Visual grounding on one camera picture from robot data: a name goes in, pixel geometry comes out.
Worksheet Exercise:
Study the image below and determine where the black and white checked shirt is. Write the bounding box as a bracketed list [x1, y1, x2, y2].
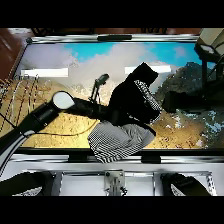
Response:
[87, 79, 163, 165]

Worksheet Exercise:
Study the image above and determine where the black cable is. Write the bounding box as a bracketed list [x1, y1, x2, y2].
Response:
[33, 121, 100, 138]

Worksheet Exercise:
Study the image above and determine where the black garment with white print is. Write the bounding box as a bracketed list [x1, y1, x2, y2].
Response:
[107, 61, 164, 137]

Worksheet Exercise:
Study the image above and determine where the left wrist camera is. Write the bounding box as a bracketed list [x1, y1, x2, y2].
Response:
[89, 73, 111, 103]

